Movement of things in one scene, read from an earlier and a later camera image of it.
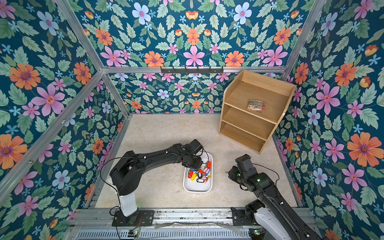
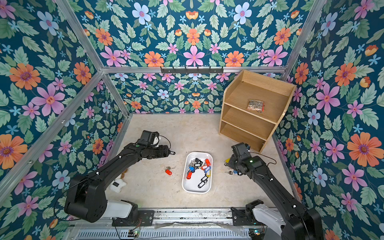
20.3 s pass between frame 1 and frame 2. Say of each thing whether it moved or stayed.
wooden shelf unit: stayed
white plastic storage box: stayed
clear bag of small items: stayed
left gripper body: moved
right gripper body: moved
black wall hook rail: stayed
